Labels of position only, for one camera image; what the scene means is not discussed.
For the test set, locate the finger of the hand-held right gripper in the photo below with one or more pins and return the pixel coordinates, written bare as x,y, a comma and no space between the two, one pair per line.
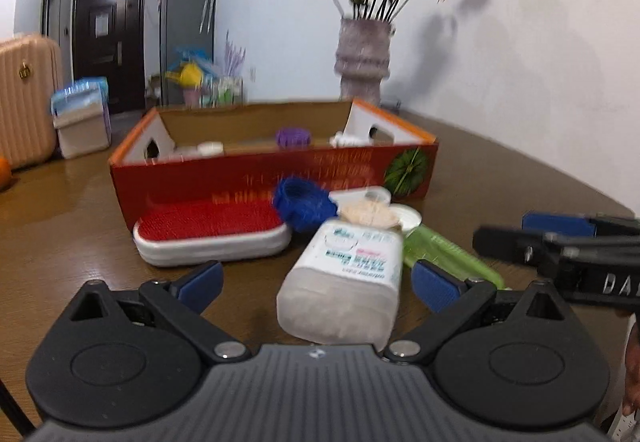
505,241
557,224

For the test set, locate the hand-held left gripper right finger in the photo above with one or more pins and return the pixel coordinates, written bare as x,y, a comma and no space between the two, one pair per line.
435,287

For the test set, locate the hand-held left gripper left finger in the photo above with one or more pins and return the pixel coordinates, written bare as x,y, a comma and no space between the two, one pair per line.
202,282

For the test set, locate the green spray bottle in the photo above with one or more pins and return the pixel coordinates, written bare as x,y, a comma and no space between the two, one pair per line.
445,254

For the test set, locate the red and white lint brush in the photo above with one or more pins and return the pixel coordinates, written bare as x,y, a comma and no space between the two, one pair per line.
210,227

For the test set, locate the small white round jar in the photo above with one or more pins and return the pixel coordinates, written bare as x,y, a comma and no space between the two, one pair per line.
407,217

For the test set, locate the large white plastic bottle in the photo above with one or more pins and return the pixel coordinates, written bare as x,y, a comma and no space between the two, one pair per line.
340,292

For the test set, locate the red cardboard box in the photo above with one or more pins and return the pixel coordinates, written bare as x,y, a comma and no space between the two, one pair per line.
250,177

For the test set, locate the blue ridged lid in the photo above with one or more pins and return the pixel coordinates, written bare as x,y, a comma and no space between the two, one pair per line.
302,202

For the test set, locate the white lid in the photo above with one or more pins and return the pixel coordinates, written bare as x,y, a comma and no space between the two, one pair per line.
210,149

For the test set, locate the purple ridged lid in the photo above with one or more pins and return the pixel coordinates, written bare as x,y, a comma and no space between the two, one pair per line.
293,137

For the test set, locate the white nasal spray bottle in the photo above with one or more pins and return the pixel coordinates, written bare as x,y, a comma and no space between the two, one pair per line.
347,139

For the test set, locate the person's right hand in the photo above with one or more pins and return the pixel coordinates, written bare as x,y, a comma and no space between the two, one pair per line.
633,367

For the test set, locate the pink bucket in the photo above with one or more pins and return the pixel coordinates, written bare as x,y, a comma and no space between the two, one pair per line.
191,96

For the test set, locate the white storage box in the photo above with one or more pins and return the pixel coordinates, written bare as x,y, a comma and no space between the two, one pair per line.
82,132

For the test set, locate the yellow watering can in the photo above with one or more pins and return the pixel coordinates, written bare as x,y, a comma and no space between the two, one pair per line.
187,75

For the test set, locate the blue plastic item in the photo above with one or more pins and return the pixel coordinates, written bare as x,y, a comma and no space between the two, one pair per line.
195,56

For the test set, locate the orange fruit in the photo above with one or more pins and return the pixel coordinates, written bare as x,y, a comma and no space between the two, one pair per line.
4,172

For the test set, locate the pink ribbed vase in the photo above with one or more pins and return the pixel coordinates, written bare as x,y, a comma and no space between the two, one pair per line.
362,62

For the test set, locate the purple feather decoration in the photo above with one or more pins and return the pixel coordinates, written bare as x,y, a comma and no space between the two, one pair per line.
233,55

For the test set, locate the dark entrance door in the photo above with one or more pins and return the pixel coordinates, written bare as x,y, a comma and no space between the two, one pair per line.
107,47

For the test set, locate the pink ribbed suitcase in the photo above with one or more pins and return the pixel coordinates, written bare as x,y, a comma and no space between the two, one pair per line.
27,97

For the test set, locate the grey refrigerator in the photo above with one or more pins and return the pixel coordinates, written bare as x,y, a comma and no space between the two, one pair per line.
185,22

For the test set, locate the interior side doorway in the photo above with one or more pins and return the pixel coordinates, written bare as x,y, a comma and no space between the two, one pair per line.
51,10

